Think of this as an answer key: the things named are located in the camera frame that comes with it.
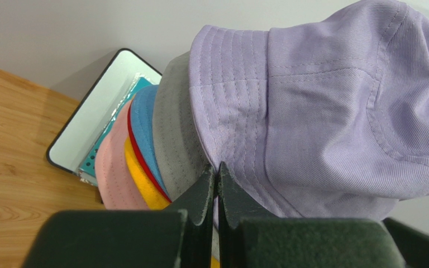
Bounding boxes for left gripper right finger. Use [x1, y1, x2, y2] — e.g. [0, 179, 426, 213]
[218, 163, 404, 267]

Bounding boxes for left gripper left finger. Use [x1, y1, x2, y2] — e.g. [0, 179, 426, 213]
[22, 165, 216, 267]

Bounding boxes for yellow bucket hat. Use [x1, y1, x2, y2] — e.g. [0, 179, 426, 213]
[124, 135, 221, 268]

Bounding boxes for grey hat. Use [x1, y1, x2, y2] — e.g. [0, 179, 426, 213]
[152, 52, 209, 200]

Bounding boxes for pink bucket hat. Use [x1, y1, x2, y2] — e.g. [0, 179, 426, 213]
[97, 103, 149, 210]

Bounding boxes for red hat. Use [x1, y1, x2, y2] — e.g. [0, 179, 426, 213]
[126, 106, 173, 204]

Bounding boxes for blue hat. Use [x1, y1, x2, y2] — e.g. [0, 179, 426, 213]
[129, 85, 168, 197]

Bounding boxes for lavender hat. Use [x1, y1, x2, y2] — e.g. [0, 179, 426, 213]
[189, 1, 429, 220]

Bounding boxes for teal fabric in plastic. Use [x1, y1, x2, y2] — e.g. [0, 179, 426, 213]
[76, 75, 158, 187]

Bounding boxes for white tablet board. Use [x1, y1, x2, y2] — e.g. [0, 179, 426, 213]
[46, 49, 161, 185]

